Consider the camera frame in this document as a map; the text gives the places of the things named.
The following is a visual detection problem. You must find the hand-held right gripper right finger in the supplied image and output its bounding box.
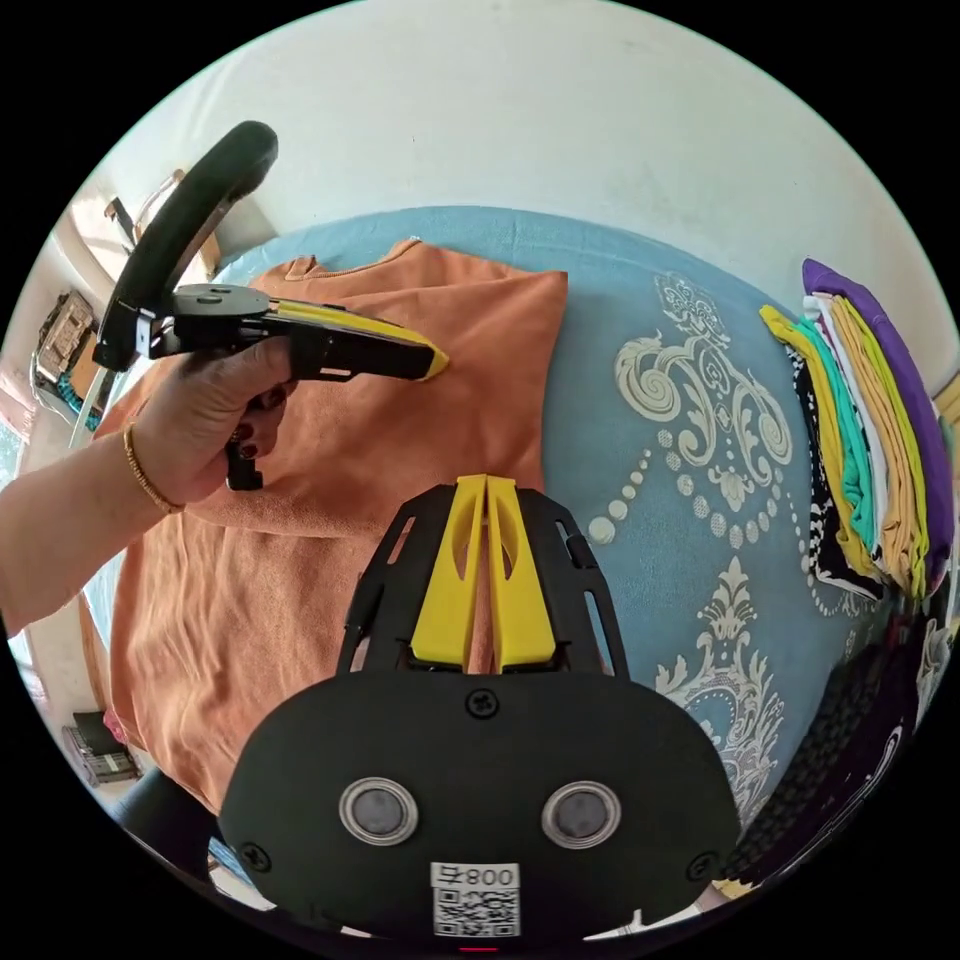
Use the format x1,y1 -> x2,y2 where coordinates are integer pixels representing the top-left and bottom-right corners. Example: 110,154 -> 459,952
488,473 -> 559,672

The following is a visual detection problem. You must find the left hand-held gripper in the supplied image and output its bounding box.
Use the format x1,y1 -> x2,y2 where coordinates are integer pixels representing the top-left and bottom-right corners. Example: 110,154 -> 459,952
138,282 -> 451,493

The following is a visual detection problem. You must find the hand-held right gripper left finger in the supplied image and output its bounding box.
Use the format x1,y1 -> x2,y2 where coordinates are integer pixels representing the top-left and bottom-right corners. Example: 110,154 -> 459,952
410,473 -> 488,668

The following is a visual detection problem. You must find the brown long sleeve shirt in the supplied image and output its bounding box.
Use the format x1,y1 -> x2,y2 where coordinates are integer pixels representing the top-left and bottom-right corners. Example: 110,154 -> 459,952
92,237 -> 570,817

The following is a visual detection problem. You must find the person's left forearm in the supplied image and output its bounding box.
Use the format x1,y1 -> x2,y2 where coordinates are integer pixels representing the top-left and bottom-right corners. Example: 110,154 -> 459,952
0,423 -> 186,639

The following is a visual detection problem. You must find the person's left hand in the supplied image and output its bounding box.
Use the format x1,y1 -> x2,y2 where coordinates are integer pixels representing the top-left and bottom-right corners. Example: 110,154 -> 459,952
129,339 -> 299,511

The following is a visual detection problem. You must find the bed with blue printed sheet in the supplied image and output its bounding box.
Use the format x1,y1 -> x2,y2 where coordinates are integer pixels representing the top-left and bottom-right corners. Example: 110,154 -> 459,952
74,205 -> 948,901

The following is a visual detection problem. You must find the brown woven basket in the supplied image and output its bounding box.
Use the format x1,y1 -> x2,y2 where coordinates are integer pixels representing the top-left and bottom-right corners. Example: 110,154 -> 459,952
35,290 -> 100,385

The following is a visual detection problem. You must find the black dotted garment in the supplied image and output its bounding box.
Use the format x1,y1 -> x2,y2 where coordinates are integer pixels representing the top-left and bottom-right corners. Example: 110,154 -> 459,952
723,596 -> 948,890

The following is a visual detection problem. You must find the person's body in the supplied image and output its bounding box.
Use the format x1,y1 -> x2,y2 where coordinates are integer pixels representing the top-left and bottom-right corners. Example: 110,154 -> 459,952
112,766 -> 230,890

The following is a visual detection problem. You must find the pile of clothes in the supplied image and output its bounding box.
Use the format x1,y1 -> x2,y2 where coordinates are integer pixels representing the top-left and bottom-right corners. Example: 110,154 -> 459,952
758,256 -> 958,603

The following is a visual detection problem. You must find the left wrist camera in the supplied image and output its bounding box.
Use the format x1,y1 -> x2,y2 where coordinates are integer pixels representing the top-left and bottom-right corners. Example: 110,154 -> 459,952
93,121 -> 280,373

